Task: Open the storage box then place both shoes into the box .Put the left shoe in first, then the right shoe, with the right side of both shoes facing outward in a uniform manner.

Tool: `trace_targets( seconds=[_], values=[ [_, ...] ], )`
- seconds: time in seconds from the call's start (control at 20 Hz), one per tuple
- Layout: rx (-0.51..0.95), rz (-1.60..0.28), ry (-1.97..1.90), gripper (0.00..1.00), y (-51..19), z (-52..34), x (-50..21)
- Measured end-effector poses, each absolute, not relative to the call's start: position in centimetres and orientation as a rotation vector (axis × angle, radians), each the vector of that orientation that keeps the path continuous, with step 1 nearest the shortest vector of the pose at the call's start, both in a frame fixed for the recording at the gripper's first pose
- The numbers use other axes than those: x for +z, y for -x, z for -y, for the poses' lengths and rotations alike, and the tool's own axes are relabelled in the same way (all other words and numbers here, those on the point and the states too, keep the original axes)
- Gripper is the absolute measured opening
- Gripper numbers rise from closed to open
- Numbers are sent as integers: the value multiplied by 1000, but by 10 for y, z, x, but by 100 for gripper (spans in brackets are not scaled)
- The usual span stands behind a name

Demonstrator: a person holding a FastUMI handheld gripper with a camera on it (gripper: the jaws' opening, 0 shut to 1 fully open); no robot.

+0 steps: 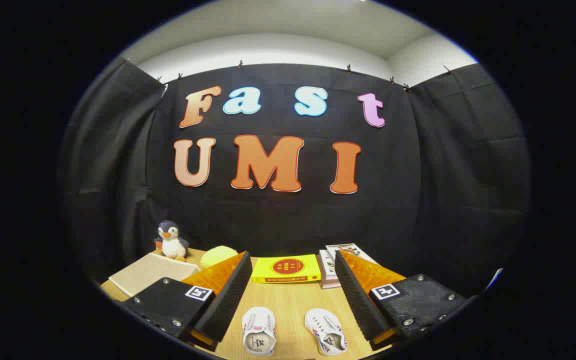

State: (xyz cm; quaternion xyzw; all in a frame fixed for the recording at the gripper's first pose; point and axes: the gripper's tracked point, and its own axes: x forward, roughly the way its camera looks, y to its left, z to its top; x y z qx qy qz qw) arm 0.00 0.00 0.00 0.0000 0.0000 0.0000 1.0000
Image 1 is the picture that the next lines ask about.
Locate white canvas shoe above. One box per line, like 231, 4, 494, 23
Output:
241, 306, 277, 357
304, 308, 349, 357

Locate penguin plush toy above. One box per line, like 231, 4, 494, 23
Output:
154, 220, 190, 262

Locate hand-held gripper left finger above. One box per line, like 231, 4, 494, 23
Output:
122, 251, 254, 352

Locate row of black backdrop clips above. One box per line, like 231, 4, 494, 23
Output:
123, 56, 454, 93

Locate white book with floral cover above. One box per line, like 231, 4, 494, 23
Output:
325, 243, 377, 266

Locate beige fabric storage box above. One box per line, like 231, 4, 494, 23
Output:
109, 252, 201, 299

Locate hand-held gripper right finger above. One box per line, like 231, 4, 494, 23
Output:
334, 250, 469, 351

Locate yellow book with red circle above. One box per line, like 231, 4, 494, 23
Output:
251, 254, 322, 284

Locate yellow round plush toy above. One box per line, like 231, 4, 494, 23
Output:
199, 245, 239, 269

